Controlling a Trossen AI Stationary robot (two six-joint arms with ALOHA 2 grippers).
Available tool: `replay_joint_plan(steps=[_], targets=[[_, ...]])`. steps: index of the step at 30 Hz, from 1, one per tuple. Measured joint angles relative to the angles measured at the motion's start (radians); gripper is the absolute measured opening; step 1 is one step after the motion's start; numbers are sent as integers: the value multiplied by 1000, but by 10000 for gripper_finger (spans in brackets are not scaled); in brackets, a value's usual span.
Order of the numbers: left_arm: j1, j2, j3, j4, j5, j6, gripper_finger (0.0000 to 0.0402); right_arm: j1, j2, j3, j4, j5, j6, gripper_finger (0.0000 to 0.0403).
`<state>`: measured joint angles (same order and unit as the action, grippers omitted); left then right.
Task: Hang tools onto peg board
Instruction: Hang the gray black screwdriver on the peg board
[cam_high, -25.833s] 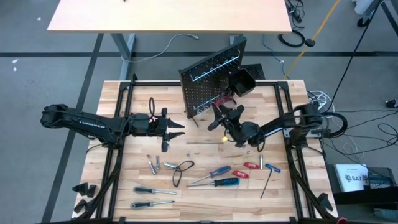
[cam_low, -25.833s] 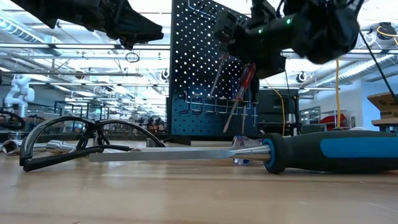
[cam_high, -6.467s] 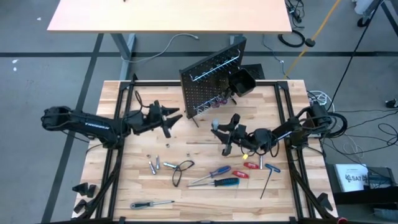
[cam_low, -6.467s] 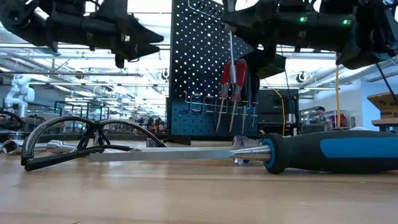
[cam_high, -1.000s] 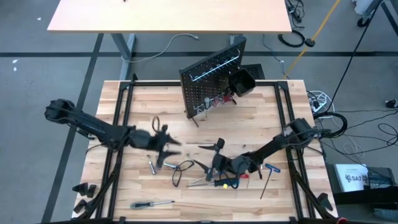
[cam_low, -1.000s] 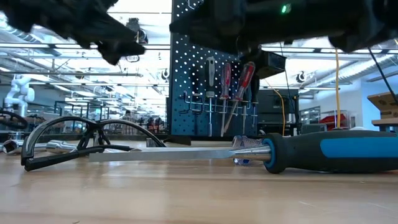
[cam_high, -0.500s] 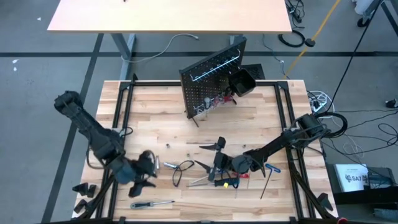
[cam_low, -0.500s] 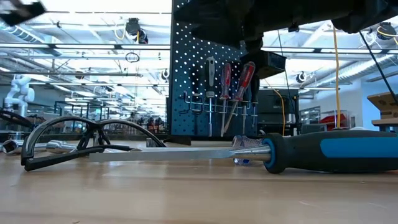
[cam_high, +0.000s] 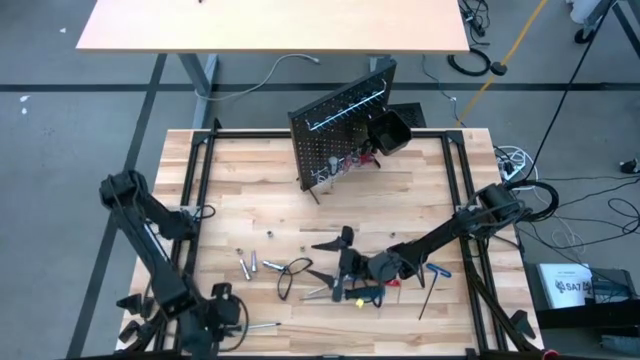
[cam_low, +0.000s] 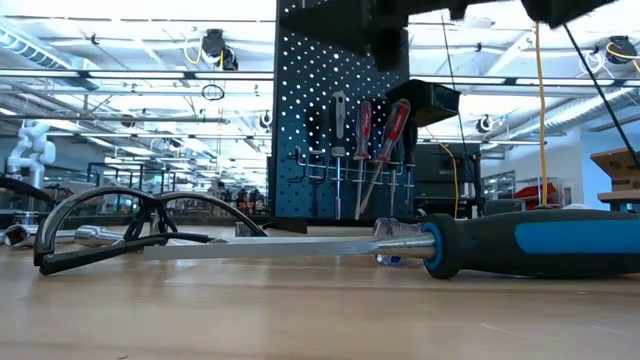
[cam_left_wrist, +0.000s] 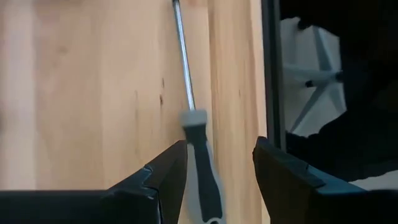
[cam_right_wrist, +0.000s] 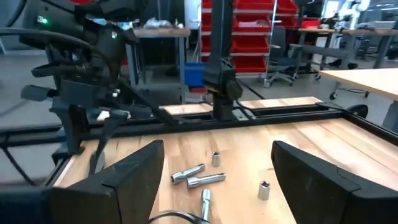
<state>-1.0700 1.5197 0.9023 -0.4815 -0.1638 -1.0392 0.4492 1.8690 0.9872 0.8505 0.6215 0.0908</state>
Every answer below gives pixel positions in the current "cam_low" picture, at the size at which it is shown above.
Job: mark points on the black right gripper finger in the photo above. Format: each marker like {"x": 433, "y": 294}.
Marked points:
{"x": 340, "y": 25}

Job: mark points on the grey and black screwdriver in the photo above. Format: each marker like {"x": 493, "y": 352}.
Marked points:
{"x": 338, "y": 120}

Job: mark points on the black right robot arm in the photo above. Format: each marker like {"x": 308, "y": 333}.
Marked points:
{"x": 565, "y": 10}

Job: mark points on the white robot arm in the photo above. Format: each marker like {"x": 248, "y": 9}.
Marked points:
{"x": 32, "y": 145}

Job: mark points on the black metal pegboard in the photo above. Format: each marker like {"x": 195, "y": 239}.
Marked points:
{"x": 300, "y": 75}

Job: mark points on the black plastic pegboard bin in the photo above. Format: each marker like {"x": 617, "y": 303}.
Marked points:
{"x": 425, "y": 105}

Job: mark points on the black cabinet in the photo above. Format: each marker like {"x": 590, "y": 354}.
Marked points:
{"x": 435, "y": 175}

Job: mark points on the red storage bin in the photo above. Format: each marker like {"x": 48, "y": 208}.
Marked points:
{"x": 537, "y": 195}

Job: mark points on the black and blue large screwdriver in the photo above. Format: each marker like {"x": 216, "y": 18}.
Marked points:
{"x": 500, "y": 245}

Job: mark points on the cardboard box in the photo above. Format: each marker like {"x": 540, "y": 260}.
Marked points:
{"x": 620, "y": 170}

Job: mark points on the wooden table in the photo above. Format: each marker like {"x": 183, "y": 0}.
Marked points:
{"x": 620, "y": 196}

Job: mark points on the silver deep socket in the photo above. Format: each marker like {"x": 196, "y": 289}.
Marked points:
{"x": 97, "y": 235}

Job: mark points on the black safety glasses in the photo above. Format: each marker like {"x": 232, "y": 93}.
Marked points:
{"x": 90, "y": 255}

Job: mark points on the silver socket extension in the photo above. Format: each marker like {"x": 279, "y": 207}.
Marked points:
{"x": 17, "y": 235}

